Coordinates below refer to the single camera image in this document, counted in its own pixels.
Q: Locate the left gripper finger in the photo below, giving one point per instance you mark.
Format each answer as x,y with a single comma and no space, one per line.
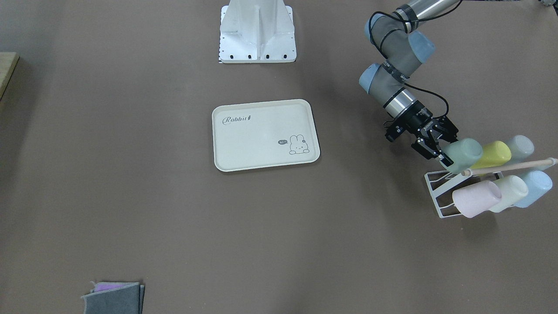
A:
430,149
449,135

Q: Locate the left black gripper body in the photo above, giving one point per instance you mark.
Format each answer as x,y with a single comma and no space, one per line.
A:
417,117

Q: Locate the green cup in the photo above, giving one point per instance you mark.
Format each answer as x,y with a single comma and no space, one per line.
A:
464,154

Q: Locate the cream rabbit tray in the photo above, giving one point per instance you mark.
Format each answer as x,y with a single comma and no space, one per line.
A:
264,134

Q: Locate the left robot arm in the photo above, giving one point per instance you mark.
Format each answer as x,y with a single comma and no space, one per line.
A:
395,35

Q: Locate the yellow cup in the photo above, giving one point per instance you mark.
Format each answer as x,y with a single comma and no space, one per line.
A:
494,154

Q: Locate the pink cup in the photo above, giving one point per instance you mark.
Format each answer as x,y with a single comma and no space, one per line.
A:
476,198

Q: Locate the grey-white cup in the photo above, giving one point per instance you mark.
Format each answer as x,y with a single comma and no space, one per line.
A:
521,147

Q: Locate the cream cup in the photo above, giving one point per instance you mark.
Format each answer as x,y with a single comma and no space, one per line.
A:
513,189

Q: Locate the light blue cup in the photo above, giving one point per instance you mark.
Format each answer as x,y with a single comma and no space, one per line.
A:
538,183

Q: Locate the grey folded cloth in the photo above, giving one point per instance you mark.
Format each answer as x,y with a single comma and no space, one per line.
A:
115,298

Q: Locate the wooden cutting board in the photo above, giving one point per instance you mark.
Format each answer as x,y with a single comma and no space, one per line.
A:
8,62

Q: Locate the white wire cup rack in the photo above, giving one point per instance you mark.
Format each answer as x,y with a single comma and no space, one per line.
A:
441,184

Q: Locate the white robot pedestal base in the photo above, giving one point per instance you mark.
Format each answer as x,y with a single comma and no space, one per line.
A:
257,31

